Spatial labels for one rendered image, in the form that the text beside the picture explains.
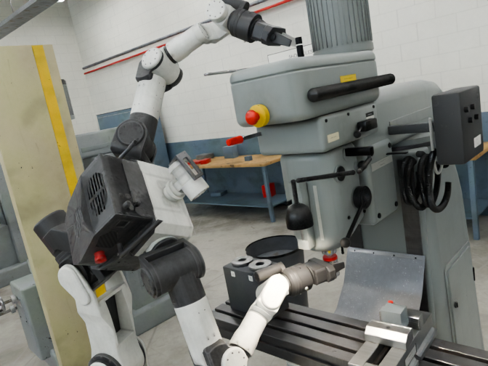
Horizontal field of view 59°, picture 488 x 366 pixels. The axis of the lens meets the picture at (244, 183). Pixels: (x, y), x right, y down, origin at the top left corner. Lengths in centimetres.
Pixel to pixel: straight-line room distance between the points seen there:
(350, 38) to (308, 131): 39
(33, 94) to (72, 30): 865
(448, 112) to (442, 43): 423
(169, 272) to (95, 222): 23
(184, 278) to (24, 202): 163
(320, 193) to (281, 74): 37
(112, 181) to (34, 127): 154
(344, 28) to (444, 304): 107
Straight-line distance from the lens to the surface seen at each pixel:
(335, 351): 151
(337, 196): 130
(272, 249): 377
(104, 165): 119
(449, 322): 190
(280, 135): 127
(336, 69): 126
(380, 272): 180
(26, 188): 265
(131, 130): 134
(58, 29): 1117
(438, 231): 176
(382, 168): 149
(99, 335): 157
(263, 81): 116
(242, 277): 173
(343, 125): 129
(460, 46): 554
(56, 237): 149
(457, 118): 138
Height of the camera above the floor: 181
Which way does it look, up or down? 11 degrees down
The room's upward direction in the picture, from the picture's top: 10 degrees counter-clockwise
